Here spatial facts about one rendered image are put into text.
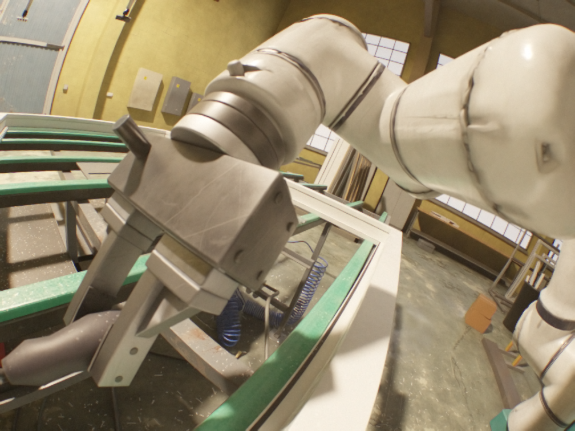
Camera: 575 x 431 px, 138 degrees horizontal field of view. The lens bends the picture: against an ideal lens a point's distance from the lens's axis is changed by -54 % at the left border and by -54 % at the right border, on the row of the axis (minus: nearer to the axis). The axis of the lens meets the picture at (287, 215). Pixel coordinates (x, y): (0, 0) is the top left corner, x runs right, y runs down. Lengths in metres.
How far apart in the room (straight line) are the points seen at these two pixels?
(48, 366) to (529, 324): 0.82
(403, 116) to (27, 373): 0.27
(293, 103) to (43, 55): 6.40
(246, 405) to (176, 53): 7.66
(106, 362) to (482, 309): 3.37
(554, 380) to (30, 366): 0.80
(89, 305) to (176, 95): 7.42
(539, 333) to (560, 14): 9.36
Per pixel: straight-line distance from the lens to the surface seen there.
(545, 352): 0.73
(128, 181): 0.17
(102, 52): 6.36
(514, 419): 0.77
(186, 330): 0.32
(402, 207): 7.11
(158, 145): 0.17
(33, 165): 0.83
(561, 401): 0.72
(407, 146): 0.15
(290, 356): 0.28
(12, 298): 0.31
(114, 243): 0.17
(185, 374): 1.24
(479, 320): 3.42
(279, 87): 0.15
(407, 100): 0.16
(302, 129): 0.16
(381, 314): 0.28
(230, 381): 0.28
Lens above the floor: 1.06
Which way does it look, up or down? 16 degrees down
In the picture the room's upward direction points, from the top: 20 degrees clockwise
